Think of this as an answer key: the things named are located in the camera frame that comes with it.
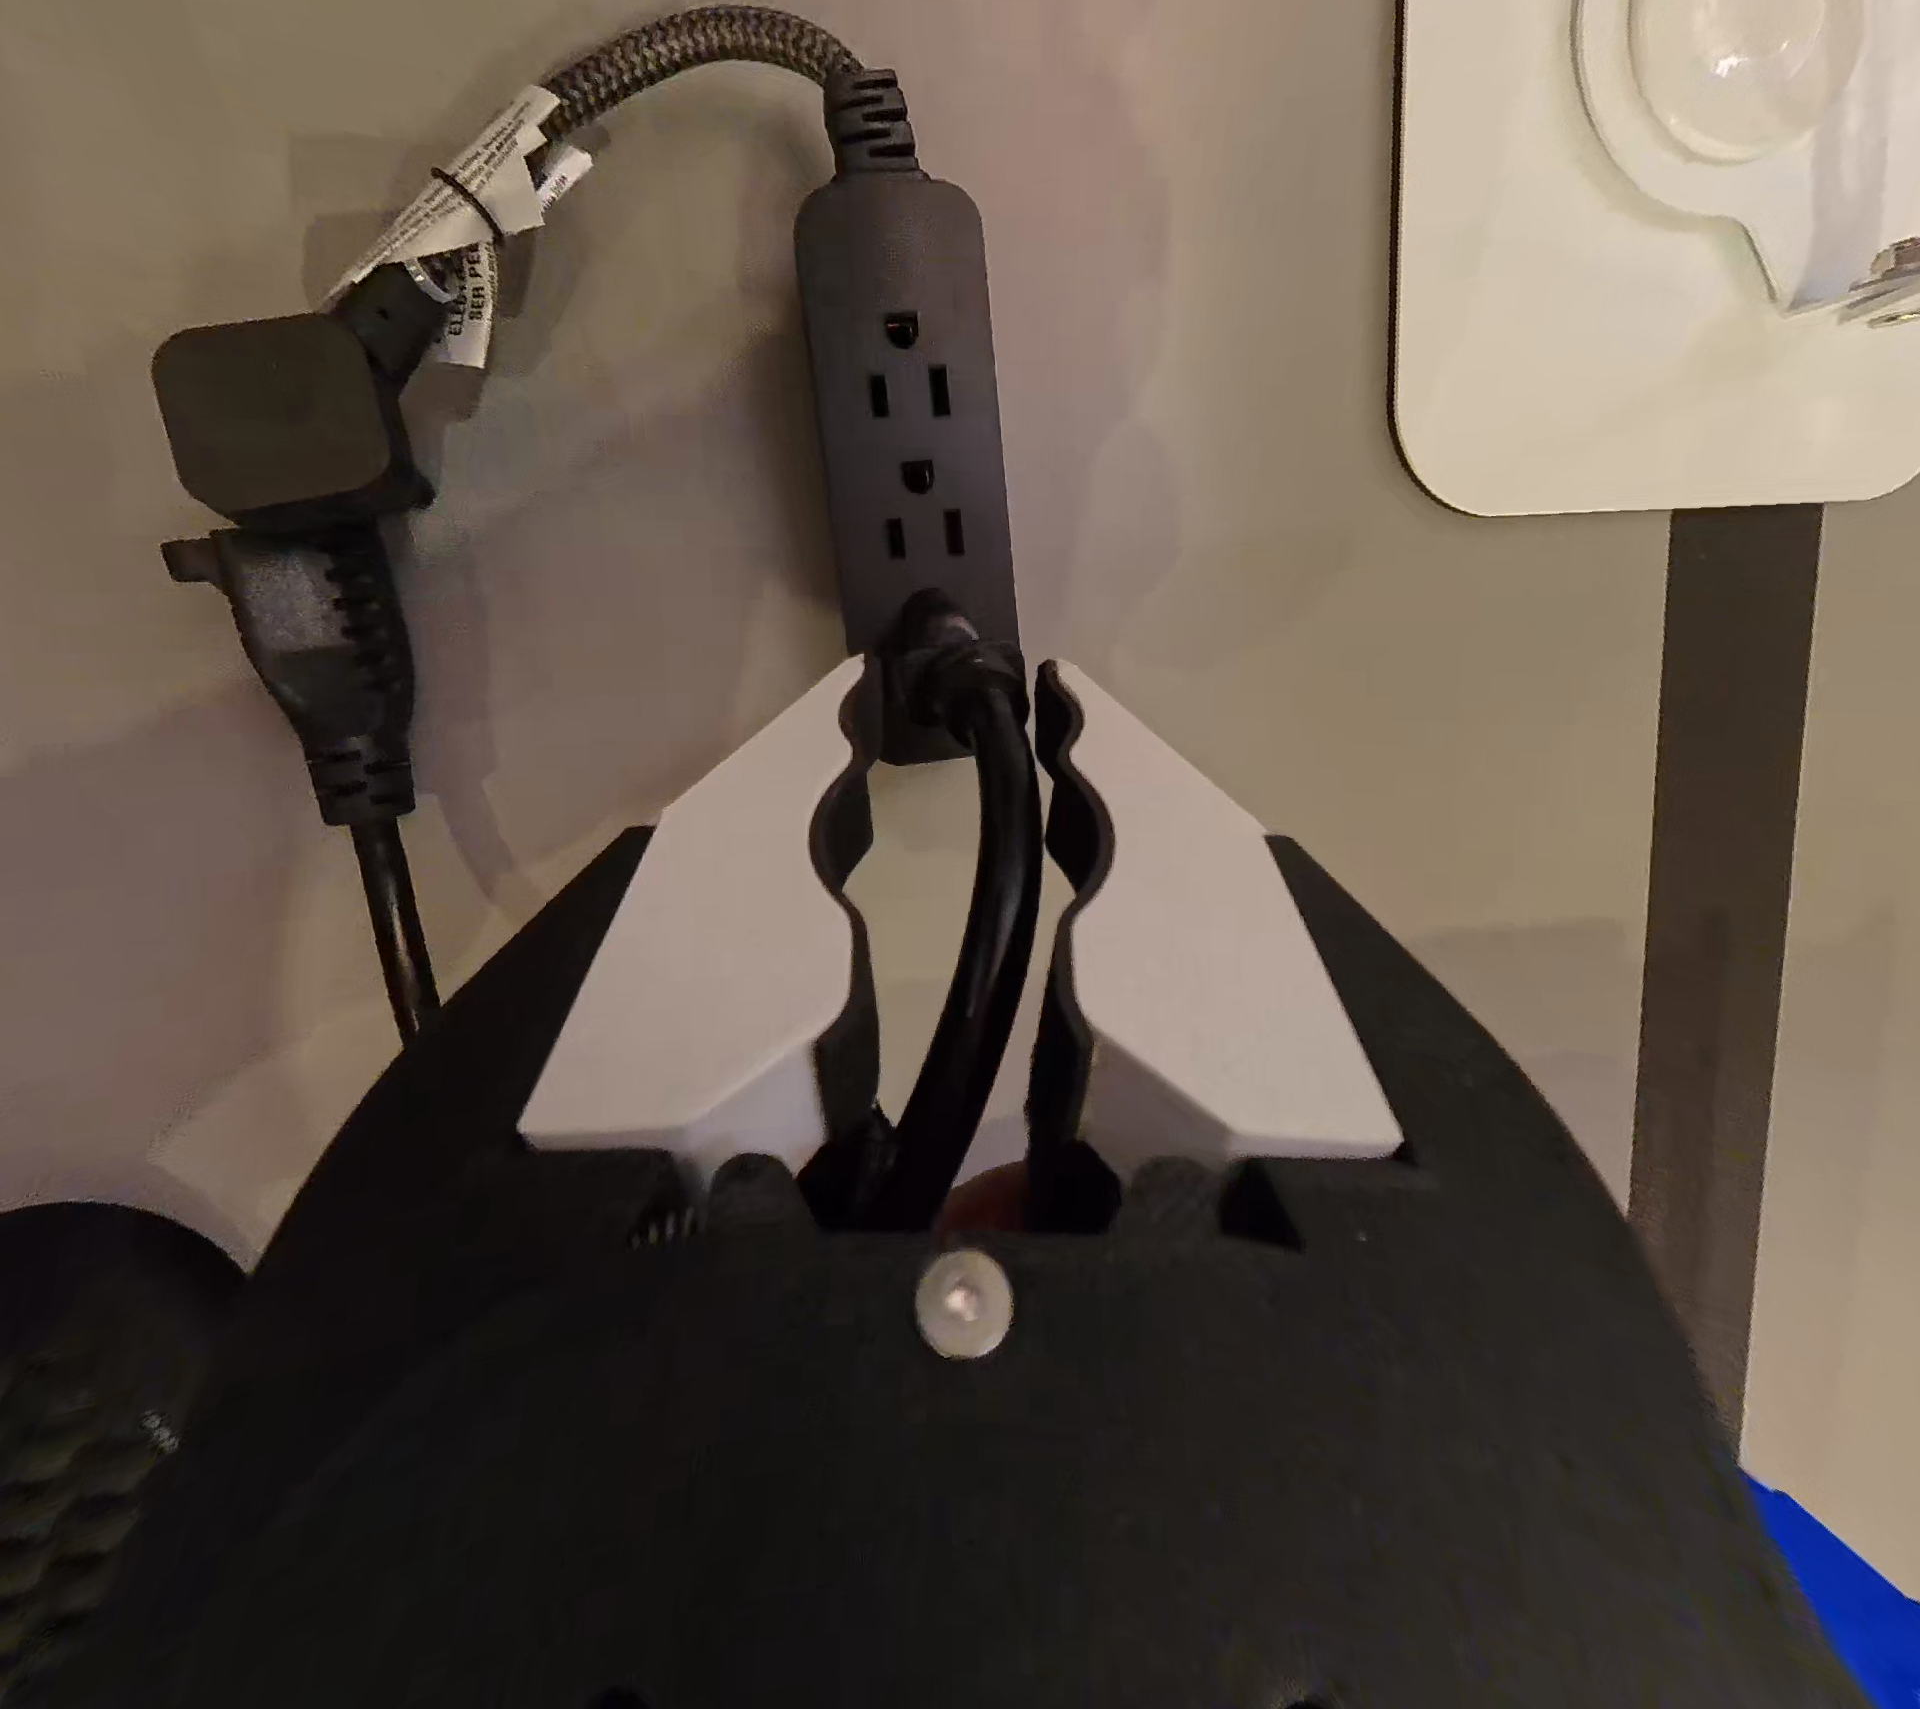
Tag blue plastic bin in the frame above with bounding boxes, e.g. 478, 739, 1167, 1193
1735, 1467, 1920, 1709

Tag black square flat plug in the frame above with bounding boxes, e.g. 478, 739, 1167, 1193
149, 314, 440, 528

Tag black ribbed cord connector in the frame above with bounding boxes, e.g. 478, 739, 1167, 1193
159, 524, 443, 1042

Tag white stand base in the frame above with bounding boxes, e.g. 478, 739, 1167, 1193
1386, 0, 1920, 520

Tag white cord labels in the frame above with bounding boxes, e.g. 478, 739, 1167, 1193
329, 82, 594, 369

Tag black rounded object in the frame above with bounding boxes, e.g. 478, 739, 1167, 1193
0, 1199, 250, 1709

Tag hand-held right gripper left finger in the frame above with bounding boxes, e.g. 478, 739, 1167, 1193
514, 657, 902, 1193

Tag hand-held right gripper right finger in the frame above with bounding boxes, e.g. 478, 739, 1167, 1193
1023, 657, 1410, 1199

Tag black braided power cord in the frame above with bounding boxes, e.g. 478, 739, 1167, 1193
335, 1, 917, 367

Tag black power strip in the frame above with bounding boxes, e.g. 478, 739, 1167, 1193
791, 169, 1025, 768

